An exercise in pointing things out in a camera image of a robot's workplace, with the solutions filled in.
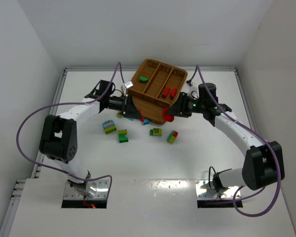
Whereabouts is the green lime lego pair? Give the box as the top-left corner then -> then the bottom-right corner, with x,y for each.
149,128 -> 162,136

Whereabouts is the small cyan lego cube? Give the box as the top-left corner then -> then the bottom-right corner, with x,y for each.
140,118 -> 149,125

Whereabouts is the cyan lime lego stack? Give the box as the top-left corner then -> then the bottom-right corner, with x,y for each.
102,120 -> 117,134

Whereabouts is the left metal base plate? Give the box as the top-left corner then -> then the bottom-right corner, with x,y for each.
63,179 -> 111,200

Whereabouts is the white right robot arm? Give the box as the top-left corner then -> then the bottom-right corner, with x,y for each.
163,83 -> 285,191

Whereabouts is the lime green small lego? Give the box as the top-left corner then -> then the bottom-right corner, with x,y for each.
116,112 -> 123,119

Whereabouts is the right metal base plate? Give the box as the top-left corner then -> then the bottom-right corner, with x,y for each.
195,180 -> 239,201

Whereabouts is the small red lego brick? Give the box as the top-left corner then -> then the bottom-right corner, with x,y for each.
171,88 -> 177,99

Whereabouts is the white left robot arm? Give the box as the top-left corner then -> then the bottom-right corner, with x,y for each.
39,80 -> 143,190

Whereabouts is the metal base plate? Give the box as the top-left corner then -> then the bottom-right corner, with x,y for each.
195,180 -> 239,201
63,179 -> 111,200

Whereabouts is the brown wicker divided tray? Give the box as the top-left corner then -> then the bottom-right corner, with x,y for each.
127,59 -> 188,125

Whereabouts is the green yellow notched lego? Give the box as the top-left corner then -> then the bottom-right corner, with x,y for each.
118,129 -> 128,143

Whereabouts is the green lego in tray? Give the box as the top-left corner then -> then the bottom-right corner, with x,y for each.
139,77 -> 148,83

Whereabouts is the lime red green lego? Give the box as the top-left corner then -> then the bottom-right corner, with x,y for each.
167,130 -> 178,144

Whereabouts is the red top lego stack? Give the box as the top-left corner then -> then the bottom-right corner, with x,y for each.
162,108 -> 174,122

